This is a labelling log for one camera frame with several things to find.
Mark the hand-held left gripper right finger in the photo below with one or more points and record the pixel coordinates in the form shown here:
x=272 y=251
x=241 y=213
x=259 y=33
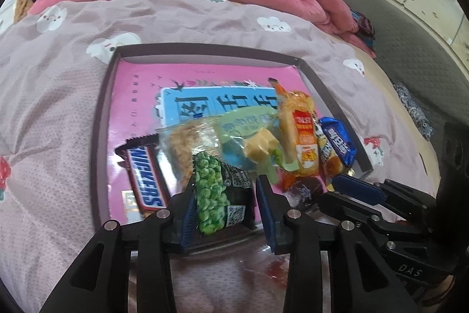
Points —
x=265 y=217

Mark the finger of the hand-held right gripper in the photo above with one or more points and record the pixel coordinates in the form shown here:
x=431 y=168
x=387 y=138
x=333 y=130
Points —
x=351 y=208
x=359 y=188

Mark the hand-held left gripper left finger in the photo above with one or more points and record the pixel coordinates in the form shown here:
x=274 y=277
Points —
x=188 y=225

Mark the green pea snack packet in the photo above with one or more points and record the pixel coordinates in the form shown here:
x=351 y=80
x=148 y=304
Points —
x=209 y=195

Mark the brown candy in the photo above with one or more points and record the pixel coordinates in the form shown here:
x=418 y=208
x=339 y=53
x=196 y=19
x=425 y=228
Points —
x=304 y=190

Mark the blue shiny snack packet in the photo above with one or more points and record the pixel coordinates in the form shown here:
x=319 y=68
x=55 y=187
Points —
x=340 y=144

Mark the brown chocolate bar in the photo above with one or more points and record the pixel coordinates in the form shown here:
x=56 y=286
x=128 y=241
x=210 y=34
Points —
x=144 y=177

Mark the orange yellow snack packet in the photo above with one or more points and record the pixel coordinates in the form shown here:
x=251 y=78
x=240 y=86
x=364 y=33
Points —
x=304 y=137

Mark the green milk snack packet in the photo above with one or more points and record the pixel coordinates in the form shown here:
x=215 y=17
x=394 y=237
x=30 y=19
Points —
x=238 y=126

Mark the pink shallow cardboard box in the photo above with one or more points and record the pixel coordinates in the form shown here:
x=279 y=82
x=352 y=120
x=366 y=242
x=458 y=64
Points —
x=135 y=104

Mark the person's right hand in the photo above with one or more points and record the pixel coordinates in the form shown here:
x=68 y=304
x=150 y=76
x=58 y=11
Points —
x=443 y=291

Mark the yellow cartoon snack packet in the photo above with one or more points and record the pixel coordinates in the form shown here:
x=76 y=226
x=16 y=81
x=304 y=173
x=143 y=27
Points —
x=324 y=151

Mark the clear wrapped red snack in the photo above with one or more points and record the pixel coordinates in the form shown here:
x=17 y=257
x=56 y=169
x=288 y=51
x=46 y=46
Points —
x=273 y=269

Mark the clear meat floss cake packet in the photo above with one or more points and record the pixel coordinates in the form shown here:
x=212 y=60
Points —
x=183 y=144

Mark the dark patterned pillow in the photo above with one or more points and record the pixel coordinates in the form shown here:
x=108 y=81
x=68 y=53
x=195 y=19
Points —
x=414 y=111

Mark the grey quilted headboard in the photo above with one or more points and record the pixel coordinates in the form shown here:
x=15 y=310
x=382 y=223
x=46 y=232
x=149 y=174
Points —
x=410 y=41

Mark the dark multicolour cloth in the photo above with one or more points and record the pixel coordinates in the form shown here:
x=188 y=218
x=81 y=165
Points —
x=362 y=27

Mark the mauve cloud print bedsheet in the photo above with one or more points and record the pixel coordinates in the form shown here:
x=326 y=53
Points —
x=47 y=115

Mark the tan knitted cloth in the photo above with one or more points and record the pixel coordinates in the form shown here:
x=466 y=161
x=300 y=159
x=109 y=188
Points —
x=24 y=3

